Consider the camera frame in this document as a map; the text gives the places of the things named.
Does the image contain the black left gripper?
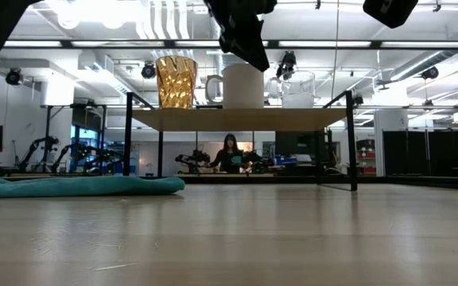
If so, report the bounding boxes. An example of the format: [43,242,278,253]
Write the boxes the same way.
[203,0,278,73]

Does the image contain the white ceramic mug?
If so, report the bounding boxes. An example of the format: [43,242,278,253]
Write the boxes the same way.
[204,62,265,110]

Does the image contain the clear glass mug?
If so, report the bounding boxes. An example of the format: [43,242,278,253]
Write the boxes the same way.
[267,70,320,109]

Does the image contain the amber faceted plastic tumbler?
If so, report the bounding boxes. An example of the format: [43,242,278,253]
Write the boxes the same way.
[155,55,199,110]

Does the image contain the wooden shelf with black legs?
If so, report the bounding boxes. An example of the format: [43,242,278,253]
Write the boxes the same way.
[123,90,359,192]

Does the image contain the overhead light bar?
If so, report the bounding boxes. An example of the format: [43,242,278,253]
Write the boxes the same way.
[2,38,458,50]

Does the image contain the person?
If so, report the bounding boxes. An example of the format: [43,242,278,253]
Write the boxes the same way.
[208,133,250,175]

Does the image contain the white pillar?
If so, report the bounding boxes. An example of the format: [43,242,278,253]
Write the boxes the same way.
[373,109,409,178]

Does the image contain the black storage cabinets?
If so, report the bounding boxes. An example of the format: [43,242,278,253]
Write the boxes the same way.
[382,129,458,178]

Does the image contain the teal cloth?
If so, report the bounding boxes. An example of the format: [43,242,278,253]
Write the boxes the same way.
[0,176,186,200]

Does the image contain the black ceiling camera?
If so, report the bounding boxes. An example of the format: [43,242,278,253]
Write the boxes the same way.
[420,65,441,82]
[5,67,24,87]
[275,50,297,80]
[140,61,157,80]

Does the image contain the thin hanging cable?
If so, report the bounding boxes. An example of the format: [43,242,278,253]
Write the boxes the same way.
[331,0,340,102]

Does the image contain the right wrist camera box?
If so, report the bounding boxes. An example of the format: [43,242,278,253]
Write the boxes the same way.
[362,0,420,29]

